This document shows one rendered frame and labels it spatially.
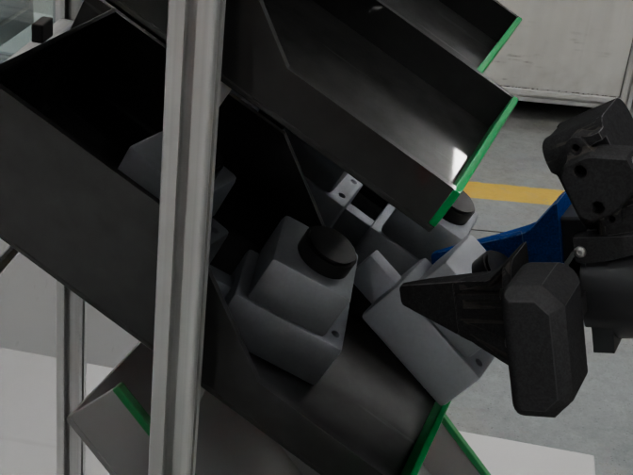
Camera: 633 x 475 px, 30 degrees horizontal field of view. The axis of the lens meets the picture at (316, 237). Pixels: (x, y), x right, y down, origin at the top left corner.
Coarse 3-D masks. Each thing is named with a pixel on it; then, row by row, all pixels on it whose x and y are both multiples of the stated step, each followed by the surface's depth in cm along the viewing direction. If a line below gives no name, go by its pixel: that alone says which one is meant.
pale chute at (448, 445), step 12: (444, 420) 88; (444, 432) 88; (456, 432) 88; (432, 444) 89; (444, 444) 89; (456, 444) 88; (432, 456) 90; (444, 456) 89; (456, 456) 89; (468, 456) 88; (420, 468) 90; (432, 468) 90; (444, 468) 90; (456, 468) 89; (468, 468) 89; (480, 468) 89
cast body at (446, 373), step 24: (360, 264) 63; (384, 264) 62; (456, 264) 59; (480, 264) 59; (360, 288) 63; (384, 288) 62; (384, 312) 61; (408, 312) 60; (384, 336) 61; (408, 336) 61; (432, 336) 60; (456, 336) 60; (408, 360) 61; (432, 360) 61; (456, 360) 60; (480, 360) 61; (432, 384) 61; (456, 384) 60
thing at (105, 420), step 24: (144, 360) 69; (120, 384) 61; (144, 384) 68; (96, 408) 62; (120, 408) 61; (144, 408) 67; (216, 408) 72; (96, 432) 63; (120, 432) 62; (144, 432) 61; (216, 432) 71; (240, 432) 73; (96, 456) 63; (120, 456) 63; (144, 456) 62; (216, 456) 70; (240, 456) 72; (264, 456) 73; (288, 456) 75
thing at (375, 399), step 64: (0, 64) 57; (64, 64) 64; (128, 64) 67; (0, 128) 56; (64, 128) 68; (128, 128) 69; (256, 128) 66; (0, 192) 58; (64, 192) 56; (128, 192) 55; (256, 192) 68; (64, 256) 58; (128, 256) 57; (128, 320) 58; (256, 384) 57; (320, 384) 63; (384, 384) 66; (320, 448) 58; (384, 448) 62
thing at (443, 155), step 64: (128, 0) 51; (256, 0) 49; (320, 0) 62; (256, 64) 50; (320, 64) 57; (384, 64) 60; (448, 64) 61; (320, 128) 50; (384, 128) 55; (448, 128) 59; (384, 192) 51; (448, 192) 50
